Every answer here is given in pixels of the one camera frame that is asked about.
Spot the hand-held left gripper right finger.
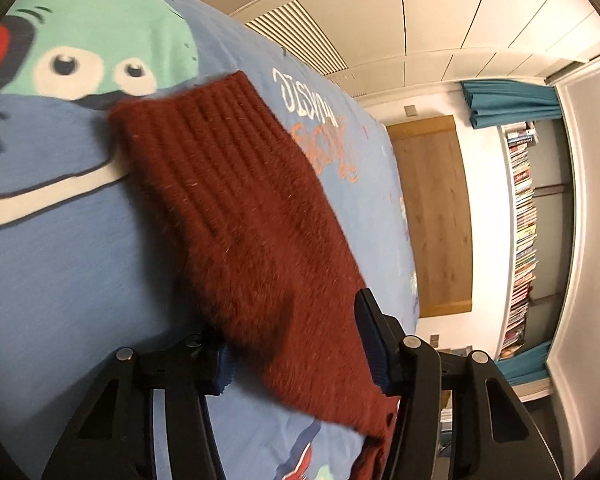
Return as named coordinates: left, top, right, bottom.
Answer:
left=355, top=287, right=563, bottom=480

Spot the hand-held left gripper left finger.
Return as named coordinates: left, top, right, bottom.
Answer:
left=40, top=327, right=237, bottom=480

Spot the dark red knitted sweater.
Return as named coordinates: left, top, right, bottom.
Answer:
left=109, top=70, right=402, bottom=480

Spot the wooden headboard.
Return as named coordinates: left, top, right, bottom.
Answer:
left=385, top=115, right=475, bottom=318

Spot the teal curtain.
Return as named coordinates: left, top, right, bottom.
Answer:
left=500, top=341, right=552, bottom=386
left=461, top=80, right=561, bottom=129

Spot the blue printed bed sheet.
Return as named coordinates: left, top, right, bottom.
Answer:
left=0, top=0, right=423, bottom=480

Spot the row of books on shelf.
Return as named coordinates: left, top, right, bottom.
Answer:
left=500, top=121, right=540, bottom=361

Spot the slatted vent panel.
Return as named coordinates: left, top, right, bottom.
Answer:
left=244, top=0, right=349, bottom=82

